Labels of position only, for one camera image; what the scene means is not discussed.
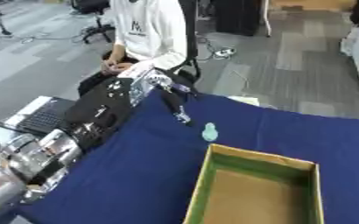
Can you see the tan cardboard box green inside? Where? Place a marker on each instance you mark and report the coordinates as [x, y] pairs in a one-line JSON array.
[[259, 189]]

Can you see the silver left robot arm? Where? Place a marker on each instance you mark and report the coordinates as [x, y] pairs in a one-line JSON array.
[[24, 172]]

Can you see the white power strip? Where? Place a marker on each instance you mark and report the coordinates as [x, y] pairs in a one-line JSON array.
[[223, 52]]

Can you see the black office chair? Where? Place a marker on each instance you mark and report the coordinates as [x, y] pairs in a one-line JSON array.
[[95, 17]]

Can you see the pale green toy pear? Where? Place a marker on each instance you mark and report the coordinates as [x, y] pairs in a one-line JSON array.
[[209, 132]]

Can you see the black laptop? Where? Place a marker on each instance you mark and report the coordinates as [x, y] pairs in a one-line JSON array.
[[47, 116]]

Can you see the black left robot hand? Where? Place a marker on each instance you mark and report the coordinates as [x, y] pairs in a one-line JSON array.
[[103, 108]]

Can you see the black cabinet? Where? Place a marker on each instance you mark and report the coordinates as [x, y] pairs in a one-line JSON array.
[[236, 16]]

